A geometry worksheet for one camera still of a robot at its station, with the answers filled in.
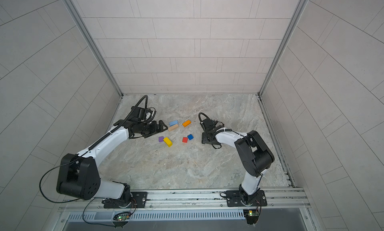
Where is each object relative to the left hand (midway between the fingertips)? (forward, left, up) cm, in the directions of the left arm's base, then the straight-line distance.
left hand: (166, 127), depth 84 cm
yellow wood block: (-5, 0, -10) cm, 11 cm away
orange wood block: (+10, -10, -12) cm, 18 cm away
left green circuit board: (-41, +14, -7) cm, 44 cm away
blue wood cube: (0, -13, -12) cm, 18 cm away
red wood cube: (-2, -10, -12) cm, 16 cm away
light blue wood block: (+9, -1, -11) cm, 15 cm away
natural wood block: (+6, -2, -11) cm, 13 cm away
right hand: (-1, -24, -14) cm, 28 cm away
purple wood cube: (-2, +5, -11) cm, 12 cm away
